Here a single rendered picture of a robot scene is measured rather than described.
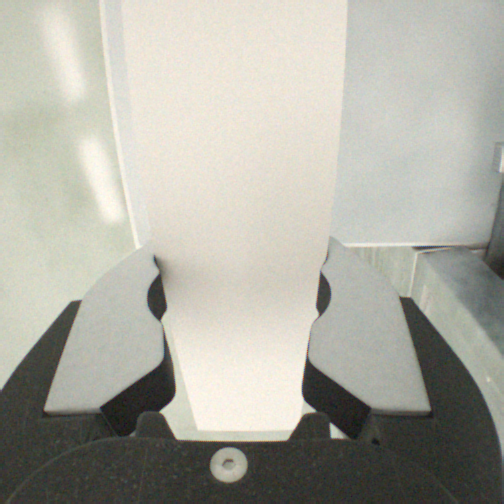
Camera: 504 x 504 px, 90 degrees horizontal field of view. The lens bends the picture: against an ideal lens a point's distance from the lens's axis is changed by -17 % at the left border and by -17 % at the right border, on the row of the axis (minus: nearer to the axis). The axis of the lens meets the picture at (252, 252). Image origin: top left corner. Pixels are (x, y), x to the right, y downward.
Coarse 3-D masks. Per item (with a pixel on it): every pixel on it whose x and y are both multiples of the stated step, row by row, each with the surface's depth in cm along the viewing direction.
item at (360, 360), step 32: (352, 256) 10; (320, 288) 10; (352, 288) 9; (384, 288) 9; (320, 320) 8; (352, 320) 8; (384, 320) 7; (320, 352) 7; (352, 352) 7; (384, 352) 7; (320, 384) 6; (352, 384) 6; (384, 384) 6; (416, 384) 6; (352, 416) 6
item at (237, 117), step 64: (128, 0) 6; (192, 0) 7; (256, 0) 7; (320, 0) 7; (128, 64) 7; (192, 64) 7; (256, 64) 7; (320, 64) 7; (192, 128) 8; (256, 128) 8; (320, 128) 8; (192, 192) 9; (256, 192) 9; (320, 192) 9; (192, 256) 11; (256, 256) 11; (320, 256) 11; (192, 320) 12; (256, 320) 12; (192, 384) 14; (256, 384) 14
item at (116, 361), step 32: (128, 256) 10; (96, 288) 9; (128, 288) 9; (160, 288) 10; (96, 320) 8; (128, 320) 8; (160, 320) 10; (64, 352) 7; (96, 352) 7; (128, 352) 7; (160, 352) 7; (64, 384) 6; (96, 384) 6; (128, 384) 6; (160, 384) 7; (128, 416) 6
